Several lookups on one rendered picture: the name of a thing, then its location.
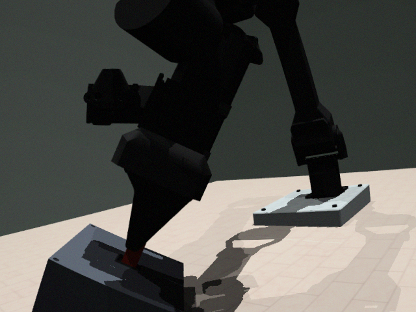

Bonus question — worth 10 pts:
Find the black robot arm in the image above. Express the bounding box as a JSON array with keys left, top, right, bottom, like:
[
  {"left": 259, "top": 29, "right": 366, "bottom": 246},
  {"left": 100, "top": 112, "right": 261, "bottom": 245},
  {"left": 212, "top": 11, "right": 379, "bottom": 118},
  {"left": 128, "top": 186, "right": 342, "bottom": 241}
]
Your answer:
[{"left": 84, "top": 0, "right": 348, "bottom": 199}]

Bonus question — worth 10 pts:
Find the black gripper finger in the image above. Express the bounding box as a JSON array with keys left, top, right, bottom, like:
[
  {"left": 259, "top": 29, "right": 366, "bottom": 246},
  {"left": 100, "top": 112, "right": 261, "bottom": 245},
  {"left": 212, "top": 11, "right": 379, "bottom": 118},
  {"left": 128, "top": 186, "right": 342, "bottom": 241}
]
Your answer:
[{"left": 124, "top": 169, "right": 192, "bottom": 252}]

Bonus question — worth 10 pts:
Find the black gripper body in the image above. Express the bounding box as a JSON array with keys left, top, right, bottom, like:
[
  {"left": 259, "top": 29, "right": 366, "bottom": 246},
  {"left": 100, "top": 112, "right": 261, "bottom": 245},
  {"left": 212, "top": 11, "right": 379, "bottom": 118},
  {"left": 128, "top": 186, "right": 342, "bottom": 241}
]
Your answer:
[{"left": 112, "top": 71, "right": 233, "bottom": 202}]

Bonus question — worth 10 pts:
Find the dark grey sloped panel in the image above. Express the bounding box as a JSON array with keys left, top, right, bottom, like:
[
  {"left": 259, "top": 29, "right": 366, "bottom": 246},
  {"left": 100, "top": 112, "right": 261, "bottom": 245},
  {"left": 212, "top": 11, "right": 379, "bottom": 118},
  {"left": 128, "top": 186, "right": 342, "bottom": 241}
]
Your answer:
[{"left": 32, "top": 224, "right": 184, "bottom": 312}]

